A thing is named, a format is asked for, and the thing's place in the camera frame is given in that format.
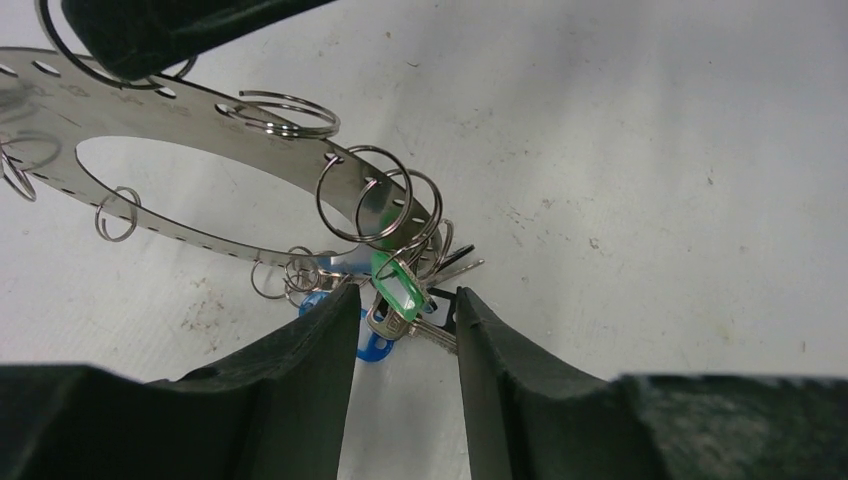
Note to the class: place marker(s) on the black key tag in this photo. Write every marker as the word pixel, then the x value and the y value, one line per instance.
pixel 455 256

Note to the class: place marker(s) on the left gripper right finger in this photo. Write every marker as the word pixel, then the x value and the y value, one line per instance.
pixel 530 415

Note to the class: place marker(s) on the silver key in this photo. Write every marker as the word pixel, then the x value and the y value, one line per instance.
pixel 438 328

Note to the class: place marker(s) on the blue key tag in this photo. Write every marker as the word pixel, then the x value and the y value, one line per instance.
pixel 314 285

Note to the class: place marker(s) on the green key tag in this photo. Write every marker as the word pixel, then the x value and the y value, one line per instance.
pixel 398 286

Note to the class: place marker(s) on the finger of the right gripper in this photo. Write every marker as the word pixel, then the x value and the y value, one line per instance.
pixel 136 38

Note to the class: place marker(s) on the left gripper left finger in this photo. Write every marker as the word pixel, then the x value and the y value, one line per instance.
pixel 274 409

